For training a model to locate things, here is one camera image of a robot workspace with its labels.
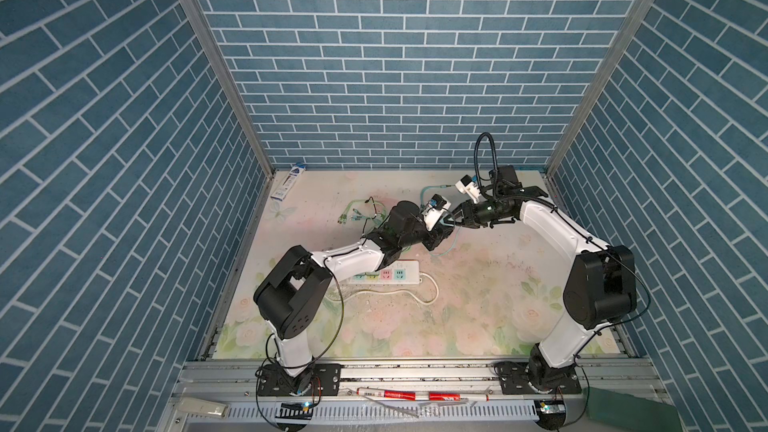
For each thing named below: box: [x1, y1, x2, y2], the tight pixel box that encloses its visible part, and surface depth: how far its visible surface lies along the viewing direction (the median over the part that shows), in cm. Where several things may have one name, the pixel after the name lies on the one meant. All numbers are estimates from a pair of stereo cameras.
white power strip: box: [347, 260, 421, 286], surface depth 91 cm
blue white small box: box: [270, 164, 307, 201], surface depth 118 cm
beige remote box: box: [177, 397, 229, 419], surface depth 69 cm
